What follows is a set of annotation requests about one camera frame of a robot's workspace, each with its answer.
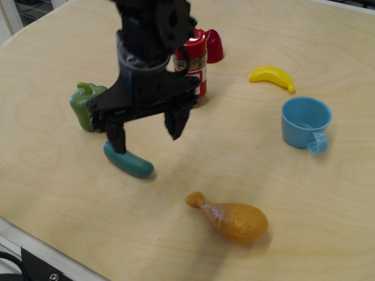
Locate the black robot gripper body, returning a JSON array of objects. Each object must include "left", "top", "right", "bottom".
[{"left": 87, "top": 46, "right": 200, "bottom": 132}]

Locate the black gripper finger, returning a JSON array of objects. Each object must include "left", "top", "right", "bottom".
[
  {"left": 164, "top": 102, "right": 191, "bottom": 141},
  {"left": 105, "top": 121, "right": 127, "bottom": 154}
]

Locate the dark green toy cucumber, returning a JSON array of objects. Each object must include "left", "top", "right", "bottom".
[{"left": 103, "top": 141, "right": 154, "bottom": 178}]

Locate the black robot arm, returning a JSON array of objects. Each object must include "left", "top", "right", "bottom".
[{"left": 87, "top": 1, "right": 200, "bottom": 154}]

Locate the dark red plastic cup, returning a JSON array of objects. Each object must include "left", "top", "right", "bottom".
[{"left": 206, "top": 29, "right": 224, "bottom": 64}]

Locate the blue plastic cup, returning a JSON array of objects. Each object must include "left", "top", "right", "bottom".
[{"left": 281, "top": 97, "right": 332, "bottom": 154}]

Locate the green toy bell pepper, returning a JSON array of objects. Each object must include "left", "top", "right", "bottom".
[{"left": 70, "top": 82, "right": 107, "bottom": 132}]

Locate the red lid spice jar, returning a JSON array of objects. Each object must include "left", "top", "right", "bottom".
[{"left": 184, "top": 28, "right": 207, "bottom": 108}]

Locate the yellow toy banana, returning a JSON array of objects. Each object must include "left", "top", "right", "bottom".
[{"left": 248, "top": 66, "right": 296, "bottom": 94}]

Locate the orange toy chicken drumstick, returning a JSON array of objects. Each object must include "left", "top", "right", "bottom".
[{"left": 185, "top": 191, "right": 269, "bottom": 244}]

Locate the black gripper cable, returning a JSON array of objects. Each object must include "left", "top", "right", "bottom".
[{"left": 163, "top": 46, "right": 191, "bottom": 77}]

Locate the black bracket with screw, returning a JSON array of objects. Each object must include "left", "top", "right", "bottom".
[{"left": 21, "top": 248, "right": 73, "bottom": 281}]

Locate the black cable bottom left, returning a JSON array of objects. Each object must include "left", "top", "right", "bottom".
[{"left": 0, "top": 251, "right": 33, "bottom": 281}]

